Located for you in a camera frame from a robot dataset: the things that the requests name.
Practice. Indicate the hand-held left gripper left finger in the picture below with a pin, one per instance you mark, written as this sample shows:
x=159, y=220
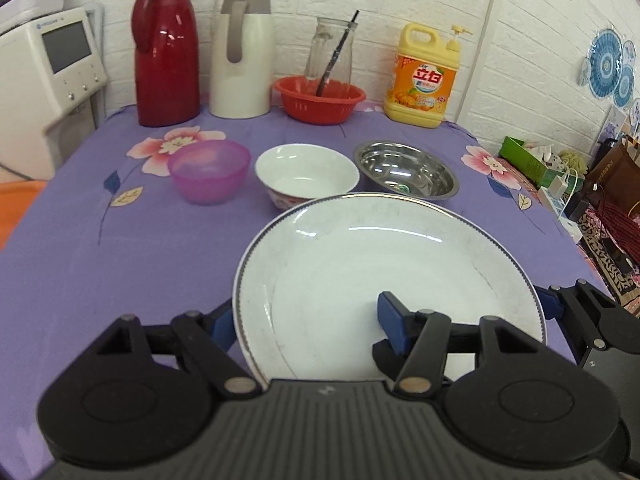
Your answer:
x=223, y=324

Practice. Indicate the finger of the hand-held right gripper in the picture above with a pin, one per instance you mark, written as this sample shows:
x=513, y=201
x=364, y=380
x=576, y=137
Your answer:
x=549, y=303

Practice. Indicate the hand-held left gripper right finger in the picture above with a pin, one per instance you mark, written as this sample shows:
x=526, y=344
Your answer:
x=393, y=324

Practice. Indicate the large white plate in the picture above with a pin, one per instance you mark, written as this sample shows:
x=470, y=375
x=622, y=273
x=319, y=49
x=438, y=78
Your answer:
x=345, y=280

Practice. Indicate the black and white patterned cloth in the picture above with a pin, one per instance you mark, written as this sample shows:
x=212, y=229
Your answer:
x=612, y=275

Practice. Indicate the red plaid cloth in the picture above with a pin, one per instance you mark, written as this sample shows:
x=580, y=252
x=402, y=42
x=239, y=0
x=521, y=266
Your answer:
x=617, y=232

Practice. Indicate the white power strip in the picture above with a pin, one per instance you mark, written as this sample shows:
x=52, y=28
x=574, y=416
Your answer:
x=559, y=200

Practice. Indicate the purple floral tablecloth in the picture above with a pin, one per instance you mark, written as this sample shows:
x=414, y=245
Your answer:
x=125, y=240

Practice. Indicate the brown paper bag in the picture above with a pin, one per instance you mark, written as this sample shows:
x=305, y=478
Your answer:
x=614, y=175

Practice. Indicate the green tissue box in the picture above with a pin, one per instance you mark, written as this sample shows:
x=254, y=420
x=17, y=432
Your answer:
x=525, y=160

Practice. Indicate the stainless steel bowl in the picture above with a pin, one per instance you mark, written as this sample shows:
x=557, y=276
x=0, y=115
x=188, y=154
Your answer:
x=406, y=170

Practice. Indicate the purple plastic bowl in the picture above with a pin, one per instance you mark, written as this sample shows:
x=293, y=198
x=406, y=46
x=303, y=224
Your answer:
x=209, y=170

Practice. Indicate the white ceramic bowl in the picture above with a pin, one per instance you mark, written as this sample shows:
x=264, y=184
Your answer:
x=305, y=172

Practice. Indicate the red plastic basket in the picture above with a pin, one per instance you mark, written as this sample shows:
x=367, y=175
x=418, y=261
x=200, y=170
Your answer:
x=320, y=102

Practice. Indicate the orange plastic stool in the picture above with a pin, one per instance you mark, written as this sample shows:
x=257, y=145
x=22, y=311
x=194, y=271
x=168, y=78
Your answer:
x=17, y=210

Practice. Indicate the yellow dish soap bottle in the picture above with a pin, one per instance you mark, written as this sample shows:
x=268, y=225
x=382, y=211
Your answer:
x=422, y=80

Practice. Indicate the white thermos jug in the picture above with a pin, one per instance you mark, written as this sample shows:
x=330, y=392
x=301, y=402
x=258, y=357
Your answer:
x=241, y=65

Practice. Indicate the red thermos jug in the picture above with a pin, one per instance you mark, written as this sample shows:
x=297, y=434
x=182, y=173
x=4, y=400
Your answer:
x=167, y=60

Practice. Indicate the clear glass jar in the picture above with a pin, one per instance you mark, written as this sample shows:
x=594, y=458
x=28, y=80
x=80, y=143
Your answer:
x=327, y=47

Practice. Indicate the white appliance with screen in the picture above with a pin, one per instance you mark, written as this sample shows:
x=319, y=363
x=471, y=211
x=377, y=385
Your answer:
x=45, y=90

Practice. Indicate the blue fan wall decoration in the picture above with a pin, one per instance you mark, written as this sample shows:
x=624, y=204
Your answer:
x=607, y=67

